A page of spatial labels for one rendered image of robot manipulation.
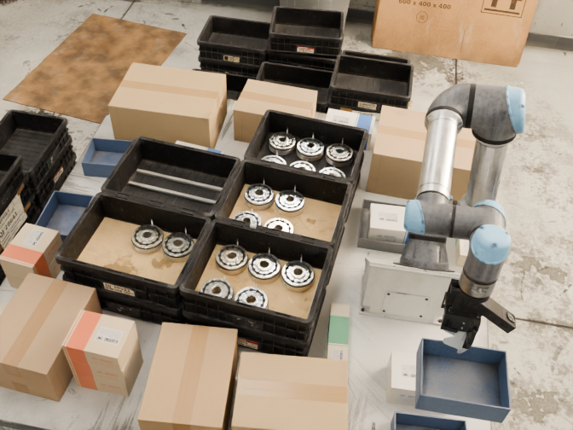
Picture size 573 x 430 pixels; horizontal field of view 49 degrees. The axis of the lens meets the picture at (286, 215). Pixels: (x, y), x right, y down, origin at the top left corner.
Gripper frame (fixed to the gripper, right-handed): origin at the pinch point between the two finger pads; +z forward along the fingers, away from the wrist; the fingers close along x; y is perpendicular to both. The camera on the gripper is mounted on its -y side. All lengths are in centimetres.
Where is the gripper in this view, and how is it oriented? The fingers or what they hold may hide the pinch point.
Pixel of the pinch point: (462, 347)
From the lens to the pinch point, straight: 160.7
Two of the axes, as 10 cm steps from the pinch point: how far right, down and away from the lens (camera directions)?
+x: -2.0, 6.1, -7.7
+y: -9.8, -1.8, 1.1
